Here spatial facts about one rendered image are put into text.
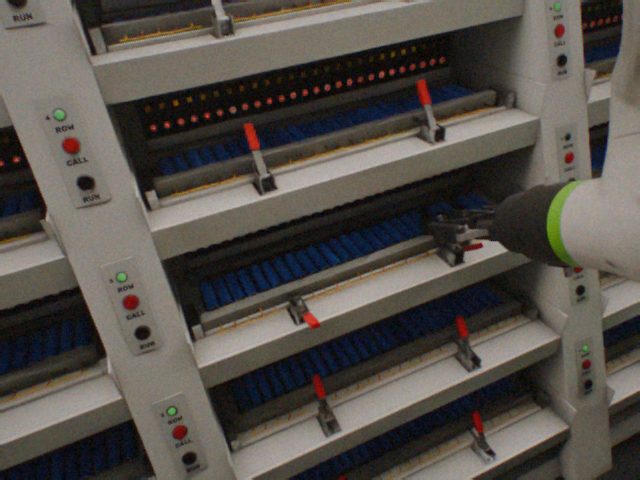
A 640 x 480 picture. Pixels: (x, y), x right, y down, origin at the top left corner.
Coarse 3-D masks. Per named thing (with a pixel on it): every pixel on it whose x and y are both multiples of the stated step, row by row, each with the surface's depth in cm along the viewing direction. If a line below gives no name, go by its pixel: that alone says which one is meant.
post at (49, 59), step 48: (48, 0) 49; (0, 48) 48; (48, 48) 50; (48, 96) 51; (96, 96) 52; (48, 144) 51; (96, 144) 53; (48, 192) 52; (96, 240) 55; (144, 240) 57; (96, 288) 56; (144, 384) 60; (192, 384) 62; (144, 432) 61
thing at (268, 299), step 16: (416, 240) 76; (432, 240) 77; (368, 256) 74; (384, 256) 74; (400, 256) 75; (416, 256) 75; (320, 272) 72; (336, 272) 72; (352, 272) 73; (288, 288) 70; (304, 288) 70; (320, 288) 72; (336, 288) 71; (240, 304) 68; (256, 304) 68; (272, 304) 69; (208, 320) 66; (224, 320) 67; (256, 320) 67
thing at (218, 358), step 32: (416, 192) 87; (480, 192) 91; (512, 192) 83; (320, 224) 82; (192, 256) 76; (224, 256) 78; (480, 256) 75; (512, 256) 77; (192, 288) 76; (352, 288) 72; (384, 288) 71; (416, 288) 72; (448, 288) 75; (192, 320) 66; (288, 320) 68; (320, 320) 67; (352, 320) 70; (192, 352) 60; (224, 352) 64; (256, 352) 65; (288, 352) 68
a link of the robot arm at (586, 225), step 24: (624, 144) 40; (624, 168) 40; (576, 192) 46; (600, 192) 42; (624, 192) 39; (552, 216) 47; (576, 216) 44; (600, 216) 41; (624, 216) 39; (552, 240) 48; (576, 240) 45; (600, 240) 42; (624, 240) 39; (576, 264) 48; (600, 264) 44; (624, 264) 40
